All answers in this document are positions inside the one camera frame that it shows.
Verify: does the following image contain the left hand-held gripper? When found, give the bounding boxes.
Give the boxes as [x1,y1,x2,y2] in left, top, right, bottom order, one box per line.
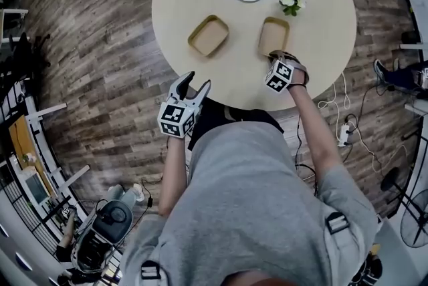
[156,70,213,140]

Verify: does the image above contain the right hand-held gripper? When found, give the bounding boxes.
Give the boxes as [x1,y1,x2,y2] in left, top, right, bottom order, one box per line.
[265,49,310,94]

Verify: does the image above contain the brown paper tray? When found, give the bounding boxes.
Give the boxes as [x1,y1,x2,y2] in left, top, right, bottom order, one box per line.
[187,13,230,58]
[257,16,290,58]
[190,15,230,57]

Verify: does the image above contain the person's right forearm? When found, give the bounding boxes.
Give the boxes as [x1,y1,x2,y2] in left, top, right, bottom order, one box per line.
[287,84,344,178]

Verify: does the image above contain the person's left forearm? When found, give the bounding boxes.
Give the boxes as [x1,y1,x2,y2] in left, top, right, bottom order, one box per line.
[157,136,190,219]

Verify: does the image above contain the person's black trousers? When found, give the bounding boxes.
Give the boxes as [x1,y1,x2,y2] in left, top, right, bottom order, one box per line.
[187,97,285,152]

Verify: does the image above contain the white power strip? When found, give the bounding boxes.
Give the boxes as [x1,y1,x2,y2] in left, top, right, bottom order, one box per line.
[337,122,352,148]

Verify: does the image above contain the person's grey t-shirt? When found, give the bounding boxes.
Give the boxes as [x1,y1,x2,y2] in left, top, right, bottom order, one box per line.
[118,120,381,286]

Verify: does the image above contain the black standing fan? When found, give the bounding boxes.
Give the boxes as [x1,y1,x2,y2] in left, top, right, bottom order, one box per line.
[380,166,428,249]

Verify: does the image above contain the black office chair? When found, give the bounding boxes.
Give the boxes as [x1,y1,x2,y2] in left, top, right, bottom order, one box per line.
[0,32,51,85]

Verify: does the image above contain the white-legged wooden desk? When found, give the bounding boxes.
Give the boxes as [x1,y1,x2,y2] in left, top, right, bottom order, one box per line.
[8,114,60,202]

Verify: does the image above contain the grey strap buckle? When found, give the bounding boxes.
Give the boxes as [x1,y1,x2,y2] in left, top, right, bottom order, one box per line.
[140,261,163,281]
[326,212,350,235]

